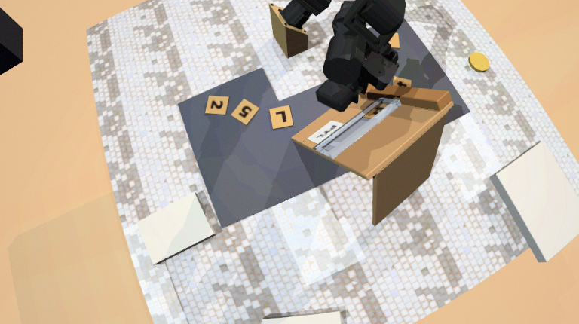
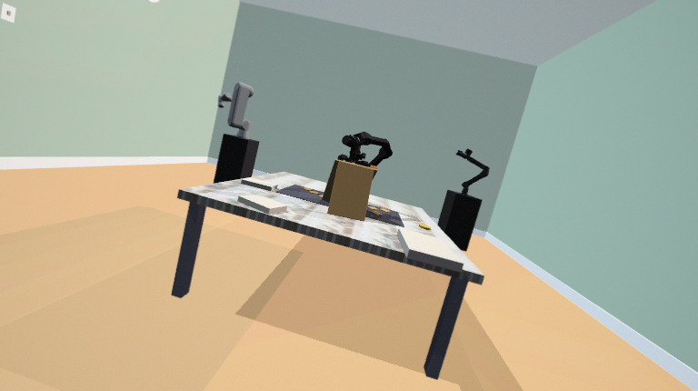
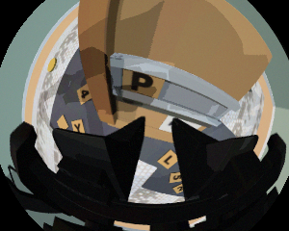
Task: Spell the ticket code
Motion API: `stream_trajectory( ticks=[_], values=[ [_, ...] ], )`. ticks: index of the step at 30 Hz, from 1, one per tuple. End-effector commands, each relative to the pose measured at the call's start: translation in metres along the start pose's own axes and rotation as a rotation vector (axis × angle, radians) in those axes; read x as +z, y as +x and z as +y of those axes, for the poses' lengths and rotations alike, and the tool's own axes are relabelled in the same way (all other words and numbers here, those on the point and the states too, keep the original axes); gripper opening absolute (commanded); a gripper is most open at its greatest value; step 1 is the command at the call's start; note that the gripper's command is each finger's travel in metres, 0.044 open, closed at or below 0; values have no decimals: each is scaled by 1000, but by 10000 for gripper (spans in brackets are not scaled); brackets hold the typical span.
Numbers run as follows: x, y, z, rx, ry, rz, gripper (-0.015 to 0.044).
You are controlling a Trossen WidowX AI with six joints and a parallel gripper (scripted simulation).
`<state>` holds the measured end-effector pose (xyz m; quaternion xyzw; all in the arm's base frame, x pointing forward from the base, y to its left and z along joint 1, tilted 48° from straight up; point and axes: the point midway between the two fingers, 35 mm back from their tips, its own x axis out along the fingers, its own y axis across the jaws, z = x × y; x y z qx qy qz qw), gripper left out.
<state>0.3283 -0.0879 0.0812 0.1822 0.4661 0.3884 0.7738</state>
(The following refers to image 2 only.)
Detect brown wooden board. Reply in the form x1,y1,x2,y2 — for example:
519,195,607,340
322,159,377,221

